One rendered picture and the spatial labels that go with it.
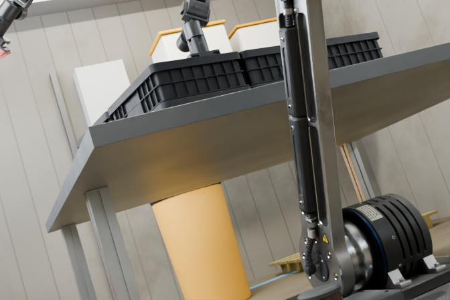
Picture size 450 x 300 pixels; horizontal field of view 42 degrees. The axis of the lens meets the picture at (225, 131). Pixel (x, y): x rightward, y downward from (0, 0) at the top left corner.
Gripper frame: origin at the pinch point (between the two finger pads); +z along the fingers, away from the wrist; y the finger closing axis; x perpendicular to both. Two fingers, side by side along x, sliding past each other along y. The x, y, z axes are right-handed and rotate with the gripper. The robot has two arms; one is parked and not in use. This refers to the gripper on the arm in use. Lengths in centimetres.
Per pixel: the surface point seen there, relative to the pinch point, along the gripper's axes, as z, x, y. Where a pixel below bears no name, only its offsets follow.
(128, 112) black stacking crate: 0.2, -13.0, 23.0
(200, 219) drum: 31, -173, -50
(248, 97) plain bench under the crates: 19, 54, 19
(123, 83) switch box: -84, -252, -54
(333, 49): -2.4, 2.5, -45.6
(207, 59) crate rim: -4.4, 9.3, 2.9
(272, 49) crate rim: -4.8, 6.6, -20.4
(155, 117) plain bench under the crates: 19, 53, 39
